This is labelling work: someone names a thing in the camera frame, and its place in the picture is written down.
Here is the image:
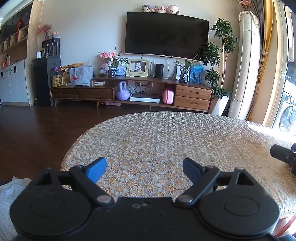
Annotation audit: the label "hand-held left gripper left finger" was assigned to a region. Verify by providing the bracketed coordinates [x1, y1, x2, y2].
[31, 157, 115, 207]

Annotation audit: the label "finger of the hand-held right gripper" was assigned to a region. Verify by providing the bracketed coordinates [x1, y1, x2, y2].
[270, 144, 296, 174]

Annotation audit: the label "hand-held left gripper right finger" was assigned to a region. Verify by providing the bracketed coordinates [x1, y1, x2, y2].
[175, 158, 263, 207]

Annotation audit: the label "light grey sweatpants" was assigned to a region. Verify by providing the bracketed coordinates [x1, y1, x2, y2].
[0, 176, 31, 241]

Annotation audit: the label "white washing machine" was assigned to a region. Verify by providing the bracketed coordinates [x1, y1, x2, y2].
[279, 91, 296, 132]

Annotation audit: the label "floral lace tablecloth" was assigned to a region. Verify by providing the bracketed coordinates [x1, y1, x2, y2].
[60, 112, 296, 218]

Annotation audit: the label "pink carry case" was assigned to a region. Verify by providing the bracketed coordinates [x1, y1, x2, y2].
[162, 87, 175, 105]

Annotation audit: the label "wooden television cabinet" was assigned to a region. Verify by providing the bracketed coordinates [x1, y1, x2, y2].
[50, 76, 213, 114]

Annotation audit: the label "purple kettlebell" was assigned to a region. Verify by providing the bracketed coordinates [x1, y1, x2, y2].
[116, 81, 130, 101]

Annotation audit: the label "flat white box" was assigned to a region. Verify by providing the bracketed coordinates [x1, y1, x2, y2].
[130, 93, 160, 103]

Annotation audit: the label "white standing air conditioner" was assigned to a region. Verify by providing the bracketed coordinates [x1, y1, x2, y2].
[228, 10, 259, 121]

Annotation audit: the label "green plant in vase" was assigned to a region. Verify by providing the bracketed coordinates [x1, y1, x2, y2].
[173, 56, 201, 84]

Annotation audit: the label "white gift bag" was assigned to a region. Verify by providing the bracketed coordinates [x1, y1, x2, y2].
[69, 66, 94, 88]

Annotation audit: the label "blue photo print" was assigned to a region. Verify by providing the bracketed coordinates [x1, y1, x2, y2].
[190, 64, 204, 83]

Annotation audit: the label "clear snack bag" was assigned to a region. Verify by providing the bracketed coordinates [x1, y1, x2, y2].
[61, 67, 70, 86]

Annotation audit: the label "pink flowers in dark vase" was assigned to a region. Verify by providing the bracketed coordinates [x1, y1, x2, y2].
[97, 45, 129, 78]

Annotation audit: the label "snack jar with purple lid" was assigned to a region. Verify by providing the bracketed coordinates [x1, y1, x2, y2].
[51, 67, 63, 88]

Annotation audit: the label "pink portrait photo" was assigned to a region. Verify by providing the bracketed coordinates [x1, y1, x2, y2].
[117, 61, 128, 76]

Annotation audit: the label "white storage cabinet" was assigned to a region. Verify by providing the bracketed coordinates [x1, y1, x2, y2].
[0, 58, 35, 106]

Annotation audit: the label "yellow curtain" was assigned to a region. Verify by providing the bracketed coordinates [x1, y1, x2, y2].
[251, 0, 274, 126]

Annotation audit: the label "black water dispenser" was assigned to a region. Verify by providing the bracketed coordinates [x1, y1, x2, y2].
[42, 38, 60, 57]

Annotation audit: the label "tall potted green tree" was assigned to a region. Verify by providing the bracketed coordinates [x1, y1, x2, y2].
[200, 19, 238, 116]

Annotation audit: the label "black flat television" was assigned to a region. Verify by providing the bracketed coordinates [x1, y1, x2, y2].
[124, 11, 210, 62]

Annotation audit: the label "pink dried flowers vase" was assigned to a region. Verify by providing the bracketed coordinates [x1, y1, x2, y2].
[36, 24, 53, 41]

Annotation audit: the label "artificial flowers bouquet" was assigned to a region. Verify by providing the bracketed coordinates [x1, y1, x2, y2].
[231, 0, 253, 9]

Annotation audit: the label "yellow photo frame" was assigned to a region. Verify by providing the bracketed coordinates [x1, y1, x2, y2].
[126, 59, 149, 77]

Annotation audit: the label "wooden wall shelf unit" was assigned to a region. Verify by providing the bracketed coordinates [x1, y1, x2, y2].
[0, 0, 44, 67]

